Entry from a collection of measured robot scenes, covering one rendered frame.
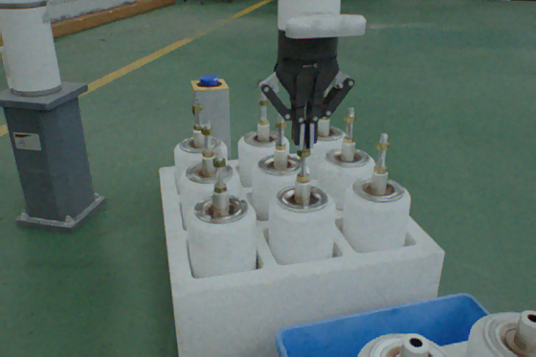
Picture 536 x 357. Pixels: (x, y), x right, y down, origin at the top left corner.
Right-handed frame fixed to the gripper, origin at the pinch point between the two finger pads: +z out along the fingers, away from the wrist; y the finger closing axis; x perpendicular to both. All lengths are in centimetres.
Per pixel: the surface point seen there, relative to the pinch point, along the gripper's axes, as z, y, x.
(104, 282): 35, 32, -21
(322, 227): 12.2, -1.5, 4.5
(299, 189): 8.1, 0.8, 0.7
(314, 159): 13.5, -8.8, -19.7
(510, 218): 35, -59, -22
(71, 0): 16, 66, -316
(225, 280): 17.2, 12.5, 6.5
